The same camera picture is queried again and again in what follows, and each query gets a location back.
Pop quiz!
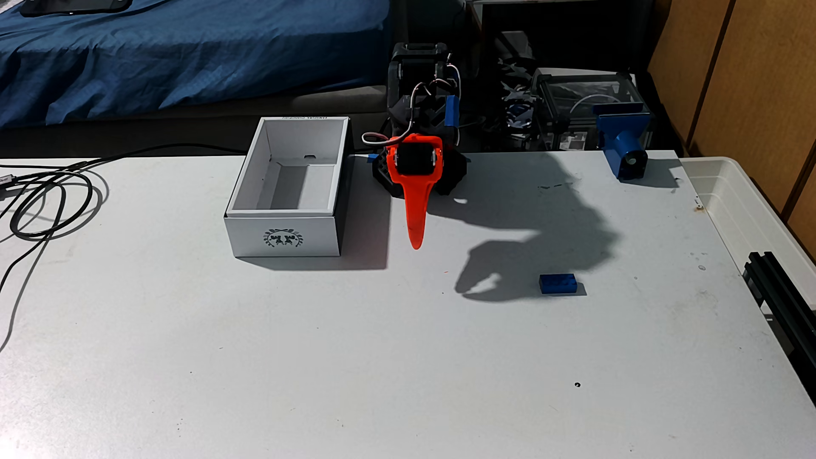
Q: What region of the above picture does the blue toy brick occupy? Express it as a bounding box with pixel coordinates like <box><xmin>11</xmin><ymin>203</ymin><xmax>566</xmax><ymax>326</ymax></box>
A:
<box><xmin>539</xmin><ymin>274</ymin><xmax>578</xmax><ymax>295</ymax></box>

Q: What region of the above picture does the white cardboard box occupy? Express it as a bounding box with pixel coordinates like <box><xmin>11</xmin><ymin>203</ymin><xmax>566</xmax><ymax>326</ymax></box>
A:
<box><xmin>224</xmin><ymin>116</ymin><xmax>351</xmax><ymax>258</ymax></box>

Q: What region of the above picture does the blue bed cover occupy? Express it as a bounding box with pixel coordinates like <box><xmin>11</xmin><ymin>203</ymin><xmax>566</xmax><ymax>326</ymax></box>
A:
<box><xmin>0</xmin><ymin>0</ymin><xmax>391</xmax><ymax>128</ymax></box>

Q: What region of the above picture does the white plastic bin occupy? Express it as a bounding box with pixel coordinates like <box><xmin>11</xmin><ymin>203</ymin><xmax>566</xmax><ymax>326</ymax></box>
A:
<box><xmin>681</xmin><ymin>156</ymin><xmax>816</xmax><ymax>307</ymax></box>

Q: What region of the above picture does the brown wooden cabinet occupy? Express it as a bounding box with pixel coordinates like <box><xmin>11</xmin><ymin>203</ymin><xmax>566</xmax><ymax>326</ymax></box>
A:
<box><xmin>647</xmin><ymin>0</ymin><xmax>816</xmax><ymax>256</ymax></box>

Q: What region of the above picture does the black flat device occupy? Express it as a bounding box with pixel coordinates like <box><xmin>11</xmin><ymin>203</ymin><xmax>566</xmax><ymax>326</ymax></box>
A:
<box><xmin>19</xmin><ymin>0</ymin><xmax>133</xmax><ymax>17</ymax></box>

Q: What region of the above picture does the clear enclosure with black frame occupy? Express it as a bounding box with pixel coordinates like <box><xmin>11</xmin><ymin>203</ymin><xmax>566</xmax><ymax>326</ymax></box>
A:
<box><xmin>532</xmin><ymin>69</ymin><xmax>651</xmax><ymax>152</ymax></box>

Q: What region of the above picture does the blue printed camera mount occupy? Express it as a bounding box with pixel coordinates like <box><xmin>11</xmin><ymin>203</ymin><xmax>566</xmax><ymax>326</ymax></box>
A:
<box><xmin>593</xmin><ymin>104</ymin><xmax>652</xmax><ymax>181</ymax></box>

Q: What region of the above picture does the dark bed frame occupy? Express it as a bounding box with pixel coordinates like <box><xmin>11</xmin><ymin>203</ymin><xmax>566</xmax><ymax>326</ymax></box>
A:
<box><xmin>0</xmin><ymin>86</ymin><xmax>390</xmax><ymax>159</ymax></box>

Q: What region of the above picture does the black aluminium rail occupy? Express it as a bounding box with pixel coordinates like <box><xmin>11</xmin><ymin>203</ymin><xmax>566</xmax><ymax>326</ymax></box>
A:
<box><xmin>742</xmin><ymin>252</ymin><xmax>816</xmax><ymax>405</ymax></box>

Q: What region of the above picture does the thick black cable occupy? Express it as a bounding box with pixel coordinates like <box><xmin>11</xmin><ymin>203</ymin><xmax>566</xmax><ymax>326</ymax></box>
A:
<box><xmin>0</xmin><ymin>143</ymin><xmax>249</xmax><ymax>242</ymax></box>

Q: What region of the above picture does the thin black cable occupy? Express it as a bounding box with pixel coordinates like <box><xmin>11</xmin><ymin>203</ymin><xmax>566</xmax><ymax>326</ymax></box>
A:
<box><xmin>0</xmin><ymin>167</ymin><xmax>111</xmax><ymax>353</ymax></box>

